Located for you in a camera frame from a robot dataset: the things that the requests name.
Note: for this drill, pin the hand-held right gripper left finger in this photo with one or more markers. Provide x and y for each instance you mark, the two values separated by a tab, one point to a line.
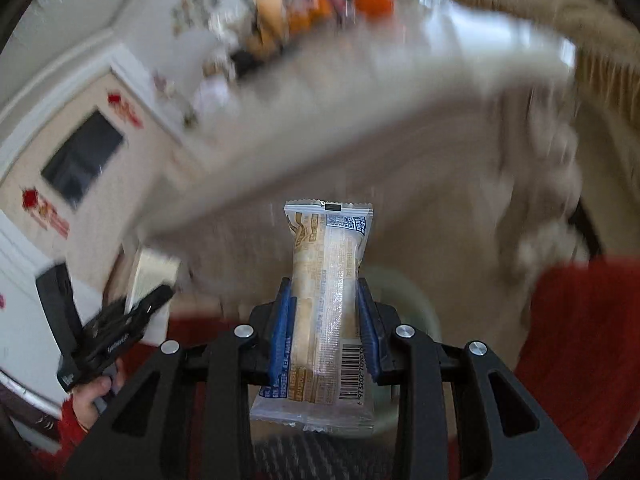
280	340

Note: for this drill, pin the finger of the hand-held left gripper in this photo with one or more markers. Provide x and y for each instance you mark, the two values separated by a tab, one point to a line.
152	305

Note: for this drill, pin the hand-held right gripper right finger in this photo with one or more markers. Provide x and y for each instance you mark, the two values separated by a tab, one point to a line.
371	340

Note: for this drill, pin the beige snack bar packet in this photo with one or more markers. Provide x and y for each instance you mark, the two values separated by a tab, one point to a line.
325	285

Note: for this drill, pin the person's left forearm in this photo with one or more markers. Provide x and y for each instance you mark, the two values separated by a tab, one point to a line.
70	437

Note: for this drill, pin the person's left hand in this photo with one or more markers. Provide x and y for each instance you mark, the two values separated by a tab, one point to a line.
92	402

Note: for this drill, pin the navy star print cushion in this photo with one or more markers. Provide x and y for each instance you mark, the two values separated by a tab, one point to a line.
325	455

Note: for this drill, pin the red fuzzy slipper right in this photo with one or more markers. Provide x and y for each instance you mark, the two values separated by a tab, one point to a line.
575	335

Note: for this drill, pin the tan paper bag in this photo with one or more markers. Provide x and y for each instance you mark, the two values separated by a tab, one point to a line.
270	20

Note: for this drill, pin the beige fringed sofa cover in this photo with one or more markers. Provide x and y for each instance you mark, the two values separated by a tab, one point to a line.
540	5

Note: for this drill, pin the red knot wall decoration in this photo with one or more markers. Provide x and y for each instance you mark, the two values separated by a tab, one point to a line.
125	107
45	212

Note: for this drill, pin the wall television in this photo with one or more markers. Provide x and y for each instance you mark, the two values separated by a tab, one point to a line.
80	160

